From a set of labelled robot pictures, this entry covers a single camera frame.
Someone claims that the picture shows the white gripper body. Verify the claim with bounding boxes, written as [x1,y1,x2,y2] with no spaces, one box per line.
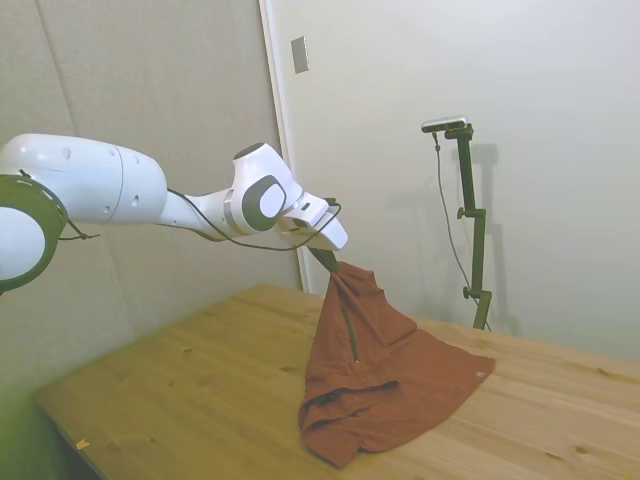
[277,209,350,252]

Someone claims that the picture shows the rust brown shorts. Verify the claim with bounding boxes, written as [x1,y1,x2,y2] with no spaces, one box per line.
[298,262,497,470]

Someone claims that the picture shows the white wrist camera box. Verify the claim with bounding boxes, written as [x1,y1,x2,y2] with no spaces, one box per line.
[294,196,339,221]

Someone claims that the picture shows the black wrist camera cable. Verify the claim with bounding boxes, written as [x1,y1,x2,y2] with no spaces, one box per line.
[166,187,344,251]

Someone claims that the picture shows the dark green camera stand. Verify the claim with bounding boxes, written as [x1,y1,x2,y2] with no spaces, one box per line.
[444,124,494,331]

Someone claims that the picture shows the grey exterior camera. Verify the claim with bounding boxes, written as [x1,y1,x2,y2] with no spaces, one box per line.
[420,115,472,134]

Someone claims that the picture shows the grey wall plate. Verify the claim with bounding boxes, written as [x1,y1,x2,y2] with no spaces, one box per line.
[290,35,311,75]

